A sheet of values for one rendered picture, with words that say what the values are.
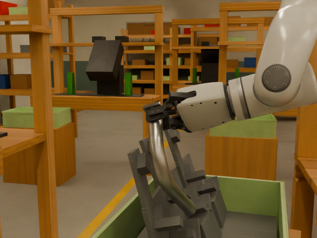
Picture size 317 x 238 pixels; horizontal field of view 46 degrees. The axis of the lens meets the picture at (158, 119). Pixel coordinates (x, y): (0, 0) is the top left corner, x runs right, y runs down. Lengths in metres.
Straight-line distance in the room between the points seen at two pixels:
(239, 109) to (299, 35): 0.17
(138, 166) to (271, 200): 0.62
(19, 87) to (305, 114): 5.30
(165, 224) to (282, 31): 0.44
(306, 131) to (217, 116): 1.18
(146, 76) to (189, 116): 10.52
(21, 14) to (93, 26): 6.24
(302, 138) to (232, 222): 0.81
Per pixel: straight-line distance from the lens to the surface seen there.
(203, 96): 0.73
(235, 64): 8.52
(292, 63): 0.67
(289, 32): 0.69
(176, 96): 0.74
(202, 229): 1.01
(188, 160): 1.22
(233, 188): 1.29
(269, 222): 1.26
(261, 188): 1.28
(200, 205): 1.05
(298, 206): 2.01
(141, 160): 0.78
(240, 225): 1.22
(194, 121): 0.77
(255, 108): 0.74
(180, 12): 11.76
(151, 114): 0.78
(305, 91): 0.74
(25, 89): 6.52
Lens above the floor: 1.35
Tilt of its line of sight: 9 degrees down
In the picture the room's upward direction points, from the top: straight up
